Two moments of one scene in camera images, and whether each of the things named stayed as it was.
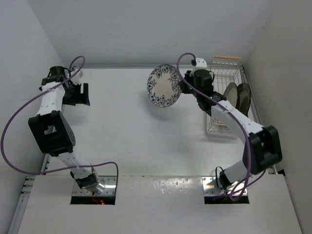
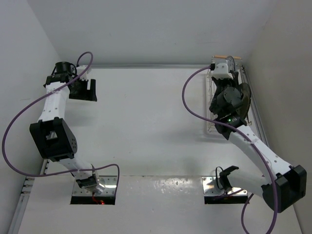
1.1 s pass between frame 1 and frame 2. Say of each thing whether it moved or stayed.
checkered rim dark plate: stayed
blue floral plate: moved
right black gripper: moved
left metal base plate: stayed
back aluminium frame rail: stayed
